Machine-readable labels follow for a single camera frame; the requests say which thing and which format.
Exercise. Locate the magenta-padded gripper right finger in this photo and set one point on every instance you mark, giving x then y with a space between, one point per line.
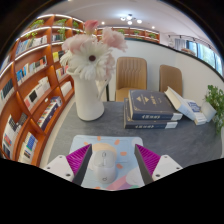
166 165

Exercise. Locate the orange wall shelf with plants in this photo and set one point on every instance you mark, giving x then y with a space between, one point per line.
140 33

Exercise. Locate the ceiling light cluster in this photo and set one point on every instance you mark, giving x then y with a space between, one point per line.
130 19

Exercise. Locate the tan upholstered chair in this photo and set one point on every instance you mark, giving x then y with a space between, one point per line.
131 75
170 78

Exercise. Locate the white vase with pink flowers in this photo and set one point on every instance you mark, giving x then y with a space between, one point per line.
87 100

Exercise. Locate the thick white book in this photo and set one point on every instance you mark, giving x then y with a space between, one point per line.
178 103

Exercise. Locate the green plant in white pot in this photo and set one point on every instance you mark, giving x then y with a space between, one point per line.
215 98

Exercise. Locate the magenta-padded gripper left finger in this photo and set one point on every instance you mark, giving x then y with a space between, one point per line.
60 166

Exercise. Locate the orange bookshelf unit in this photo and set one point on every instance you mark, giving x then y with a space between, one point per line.
30 86

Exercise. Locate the window with curtain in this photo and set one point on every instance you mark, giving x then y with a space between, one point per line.
205 55

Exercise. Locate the navy book with gold print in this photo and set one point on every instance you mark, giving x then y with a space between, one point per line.
150 101

